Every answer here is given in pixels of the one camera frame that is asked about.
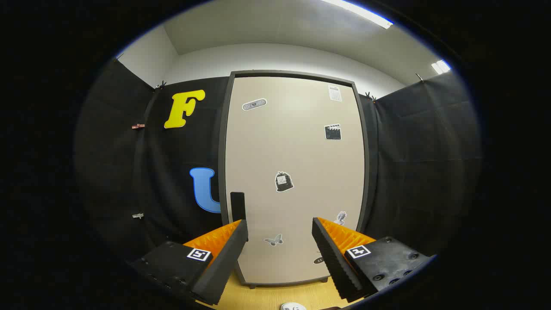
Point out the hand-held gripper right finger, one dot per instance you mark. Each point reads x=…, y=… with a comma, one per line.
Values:
x=333, y=262

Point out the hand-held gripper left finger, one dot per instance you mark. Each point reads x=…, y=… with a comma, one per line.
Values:
x=224, y=262

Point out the white canvas shoe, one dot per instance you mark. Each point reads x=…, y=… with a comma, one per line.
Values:
x=292, y=306

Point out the grey shoe cabinet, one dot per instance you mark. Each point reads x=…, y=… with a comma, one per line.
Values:
x=221, y=142

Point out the black backdrop cloth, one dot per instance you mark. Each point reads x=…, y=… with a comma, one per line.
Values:
x=422, y=163

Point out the black clip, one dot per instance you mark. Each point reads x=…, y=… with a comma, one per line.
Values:
x=118, y=56
x=370, y=97
x=161, y=85
x=419, y=77

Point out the small ceiling light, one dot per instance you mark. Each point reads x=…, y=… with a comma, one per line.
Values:
x=441, y=66

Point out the long ceiling light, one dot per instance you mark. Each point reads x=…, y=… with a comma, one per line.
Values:
x=361, y=12

